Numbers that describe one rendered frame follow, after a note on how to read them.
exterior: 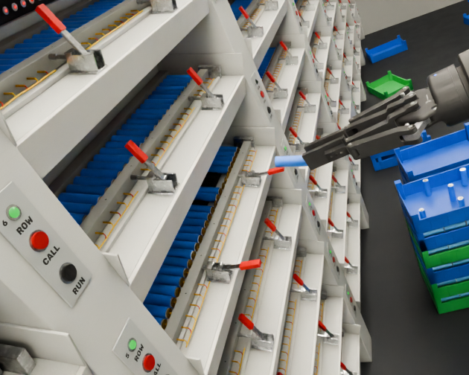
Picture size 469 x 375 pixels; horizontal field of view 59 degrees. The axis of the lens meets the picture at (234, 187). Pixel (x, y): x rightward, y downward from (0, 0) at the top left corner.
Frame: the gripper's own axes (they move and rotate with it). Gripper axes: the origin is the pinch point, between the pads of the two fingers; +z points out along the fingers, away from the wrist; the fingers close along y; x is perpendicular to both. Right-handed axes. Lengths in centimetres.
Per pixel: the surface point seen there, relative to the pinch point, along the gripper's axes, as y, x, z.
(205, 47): 30.1, 19.4, 21.6
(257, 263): -12.7, -7.1, 15.0
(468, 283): 51, -95, 2
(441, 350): 34, -105, 17
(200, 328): -22.8, -7.6, 23.3
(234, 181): 11.3, -4.1, 24.9
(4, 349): -41.3, 15.5, 21.4
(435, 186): 70, -66, 0
